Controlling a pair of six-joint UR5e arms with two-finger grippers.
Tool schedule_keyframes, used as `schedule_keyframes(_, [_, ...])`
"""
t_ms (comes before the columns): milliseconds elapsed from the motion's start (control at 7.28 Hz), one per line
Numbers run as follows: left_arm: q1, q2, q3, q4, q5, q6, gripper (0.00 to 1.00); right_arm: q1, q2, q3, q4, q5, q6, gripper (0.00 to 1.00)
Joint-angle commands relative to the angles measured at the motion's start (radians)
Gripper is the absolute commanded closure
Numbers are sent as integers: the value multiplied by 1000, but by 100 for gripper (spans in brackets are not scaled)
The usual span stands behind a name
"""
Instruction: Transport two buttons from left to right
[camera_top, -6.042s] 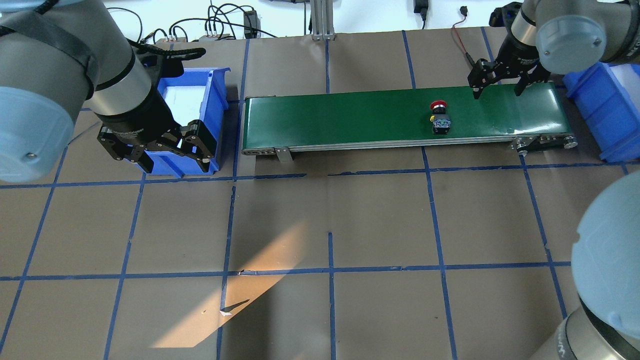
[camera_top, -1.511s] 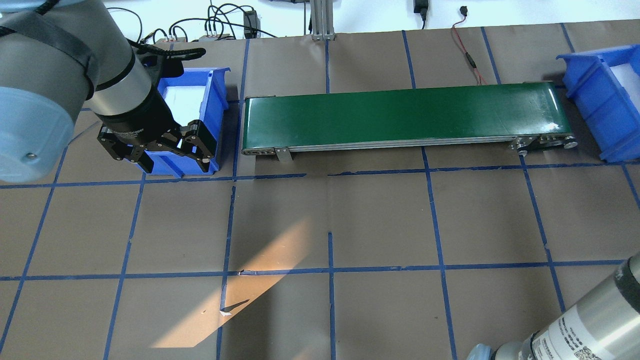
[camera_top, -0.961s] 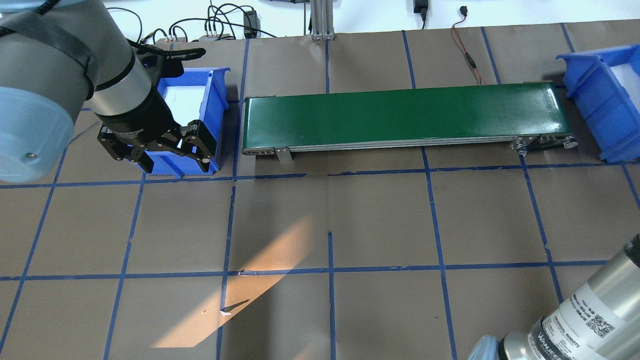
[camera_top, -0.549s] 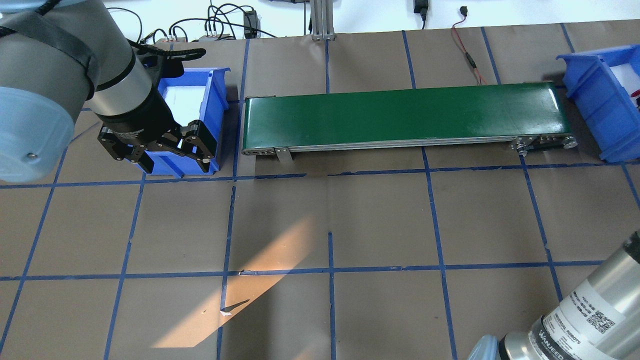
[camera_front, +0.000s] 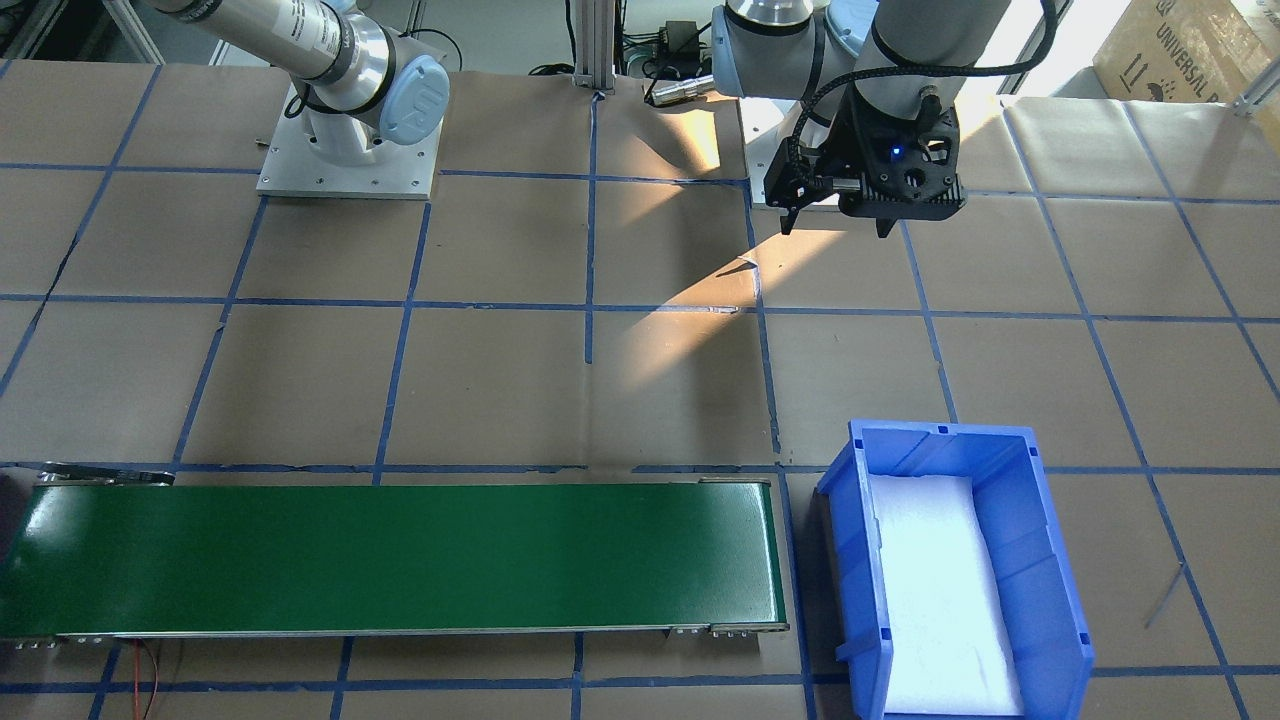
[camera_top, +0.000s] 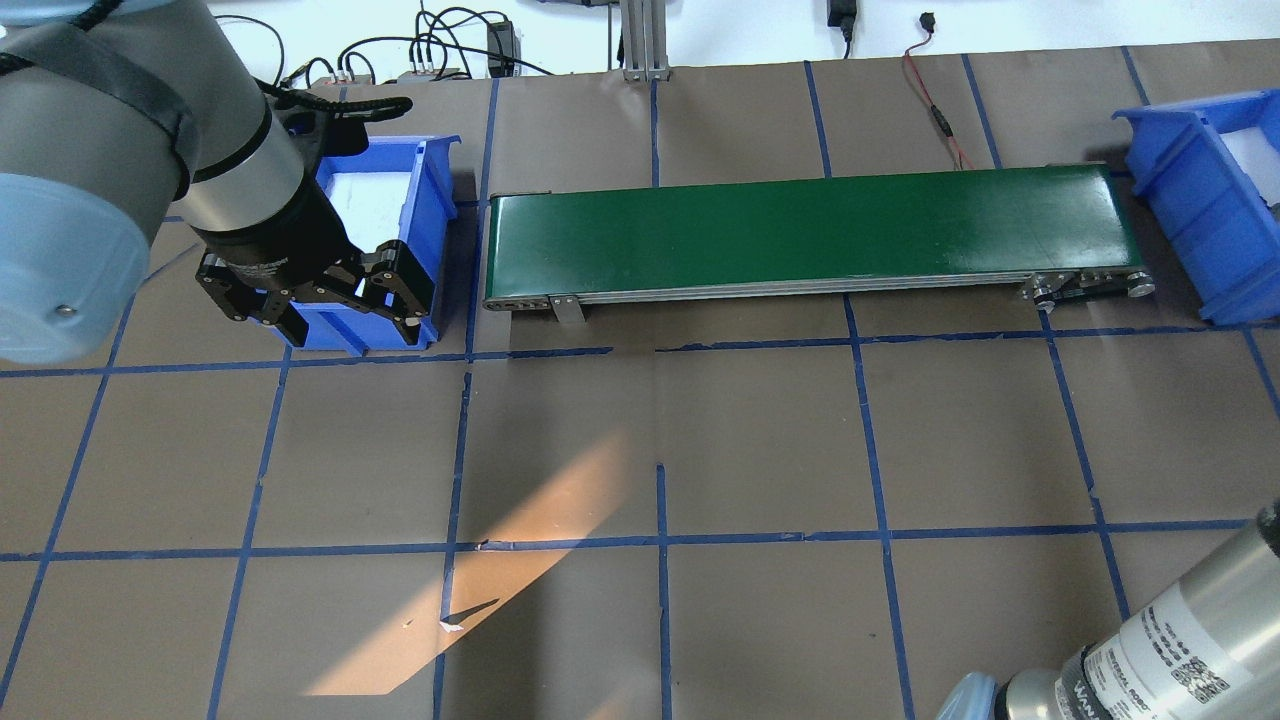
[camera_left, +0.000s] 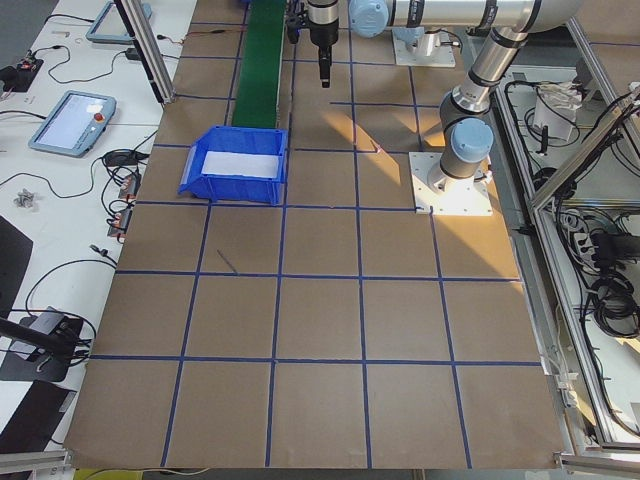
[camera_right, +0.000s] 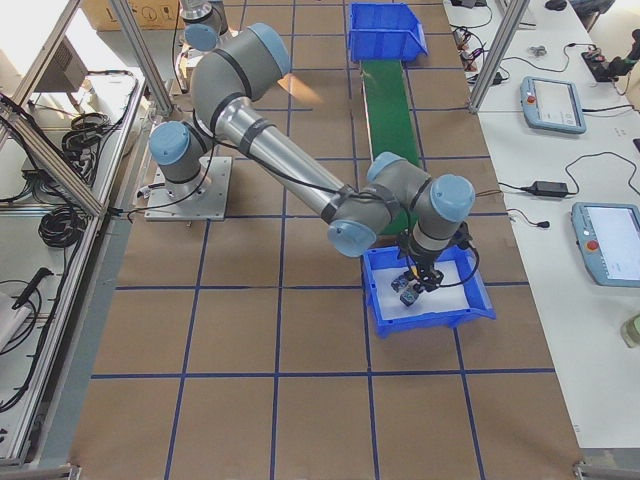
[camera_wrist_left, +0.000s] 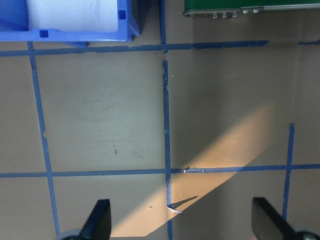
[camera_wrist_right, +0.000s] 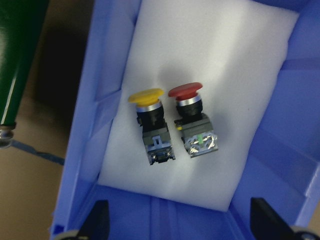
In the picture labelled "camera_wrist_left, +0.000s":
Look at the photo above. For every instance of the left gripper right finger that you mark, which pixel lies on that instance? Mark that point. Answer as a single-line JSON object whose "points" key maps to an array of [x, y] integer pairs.
{"points": [[268, 224]]}

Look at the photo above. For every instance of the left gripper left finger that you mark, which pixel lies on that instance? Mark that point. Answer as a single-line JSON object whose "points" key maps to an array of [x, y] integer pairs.
{"points": [[98, 225]]}

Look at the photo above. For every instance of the white foam in left bin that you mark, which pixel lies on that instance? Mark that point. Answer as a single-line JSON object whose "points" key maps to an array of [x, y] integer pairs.
{"points": [[73, 15]]}

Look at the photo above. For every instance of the green conveyor belt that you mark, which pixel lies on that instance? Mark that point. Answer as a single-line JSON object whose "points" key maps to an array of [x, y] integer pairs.
{"points": [[236, 8]]}

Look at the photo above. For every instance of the left blue plastic bin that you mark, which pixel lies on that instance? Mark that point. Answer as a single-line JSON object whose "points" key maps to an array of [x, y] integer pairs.
{"points": [[14, 27]]}

